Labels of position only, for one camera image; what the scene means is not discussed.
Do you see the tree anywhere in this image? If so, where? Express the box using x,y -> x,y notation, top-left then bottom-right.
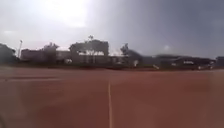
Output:
120,42 -> 132,57
0,42 -> 19,66

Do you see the white painted line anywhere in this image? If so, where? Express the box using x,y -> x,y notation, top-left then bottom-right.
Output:
107,81 -> 113,128

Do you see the low long building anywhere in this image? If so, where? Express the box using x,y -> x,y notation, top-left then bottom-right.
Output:
139,54 -> 217,70

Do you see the pole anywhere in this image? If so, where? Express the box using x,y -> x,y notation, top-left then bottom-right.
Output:
17,39 -> 24,60

